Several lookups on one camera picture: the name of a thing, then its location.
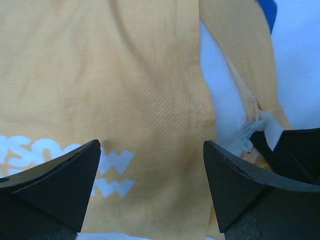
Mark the white pillow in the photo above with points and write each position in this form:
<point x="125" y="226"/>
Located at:
<point x="297" y="46"/>

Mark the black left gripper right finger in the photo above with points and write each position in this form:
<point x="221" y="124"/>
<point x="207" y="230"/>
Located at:
<point x="252" y="203"/>

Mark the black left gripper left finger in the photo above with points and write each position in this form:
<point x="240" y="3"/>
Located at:
<point x="50" y="200"/>

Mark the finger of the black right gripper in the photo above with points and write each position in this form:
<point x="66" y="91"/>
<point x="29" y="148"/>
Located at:
<point x="296" y="155"/>

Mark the blue and orange pillowcase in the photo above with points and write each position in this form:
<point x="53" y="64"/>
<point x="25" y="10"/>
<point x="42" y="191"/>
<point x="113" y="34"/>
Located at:
<point x="127" y="73"/>

